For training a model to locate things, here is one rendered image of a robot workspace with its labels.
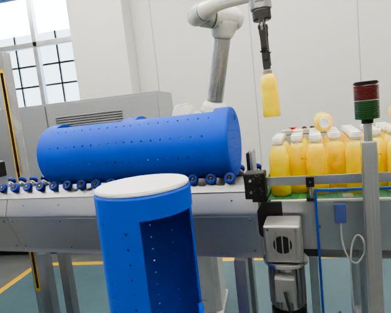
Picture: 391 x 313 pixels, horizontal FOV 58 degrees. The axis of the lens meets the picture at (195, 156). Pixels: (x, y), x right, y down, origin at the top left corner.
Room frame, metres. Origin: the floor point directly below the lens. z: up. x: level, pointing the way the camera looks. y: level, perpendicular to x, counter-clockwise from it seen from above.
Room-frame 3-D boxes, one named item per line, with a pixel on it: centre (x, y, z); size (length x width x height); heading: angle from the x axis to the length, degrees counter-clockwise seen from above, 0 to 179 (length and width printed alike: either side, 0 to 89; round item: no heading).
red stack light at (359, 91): (0.96, -0.47, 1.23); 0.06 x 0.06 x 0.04
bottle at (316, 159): (1.22, -0.42, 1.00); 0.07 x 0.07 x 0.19
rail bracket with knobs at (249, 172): (1.22, -0.20, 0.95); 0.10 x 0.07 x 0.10; 161
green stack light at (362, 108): (0.96, -0.47, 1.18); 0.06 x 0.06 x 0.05
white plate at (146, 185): (1.04, 0.17, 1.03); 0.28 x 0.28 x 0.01
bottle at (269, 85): (1.50, -0.34, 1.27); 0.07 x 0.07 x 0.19
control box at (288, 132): (1.63, -0.51, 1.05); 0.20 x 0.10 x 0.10; 71
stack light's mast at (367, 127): (0.96, -0.47, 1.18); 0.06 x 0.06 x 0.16
